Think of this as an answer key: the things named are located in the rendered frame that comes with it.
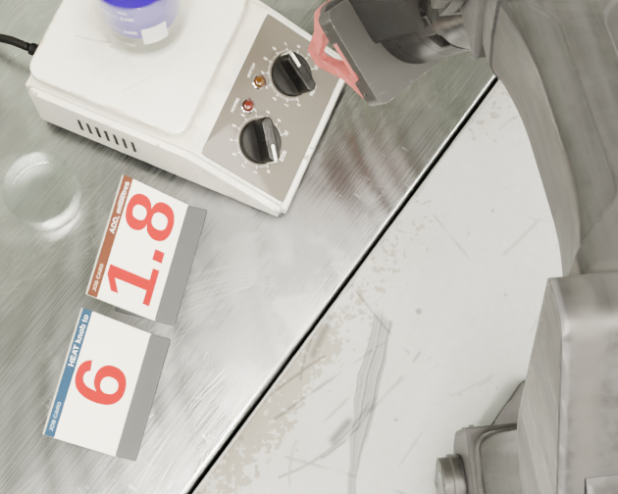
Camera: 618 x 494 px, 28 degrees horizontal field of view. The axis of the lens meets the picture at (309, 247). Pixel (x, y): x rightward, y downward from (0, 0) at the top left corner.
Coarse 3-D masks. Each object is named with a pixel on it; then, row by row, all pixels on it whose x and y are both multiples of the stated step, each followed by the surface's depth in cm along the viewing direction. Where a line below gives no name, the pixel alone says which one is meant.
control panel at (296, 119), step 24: (264, 24) 88; (264, 48) 88; (288, 48) 89; (240, 72) 87; (264, 72) 88; (312, 72) 90; (240, 96) 87; (264, 96) 88; (288, 96) 89; (312, 96) 90; (240, 120) 87; (288, 120) 89; (312, 120) 90; (216, 144) 86; (288, 144) 89; (240, 168) 87; (264, 168) 88; (288, 168) 89
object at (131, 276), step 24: (144, 192) 88; (144, 216) 88; (168, 216) 90; (120, 240) 87; (144, 240) 88; (168, 240) 90; (120, 264) 87; (144, 264) 88; (120, 288) 87; (144, 288) 88; (144, 312) 88
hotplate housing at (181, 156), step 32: (256, 0) 89; (256, 32) 88; (224, 64) 87; (32, 96) 87; (64, 96) 86; (224, 96) 86; (96, 128) 88; (128, 128) 86; (192, 128) 86; (320, 128) 91; (160, 160) 89; (192, 160) 86; (224, 192) 90; (256, 192) 88; (288, 192) 89
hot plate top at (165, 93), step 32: (64, 0) 86; (192, 0) 86; (224, 0) 86; (64, 32) 85; (96, 32) 85; (192, 32) 85; (224, 32) 86; (32, 64) 85; (64, 64) 85; (96, 64) 85; (128, 64) 85; (160, 64) 85; (192, 64) 85; (96, 96) 84; (128, 96) 84; (160, 96) 84; (192, 96) 84; (160, 128) 84
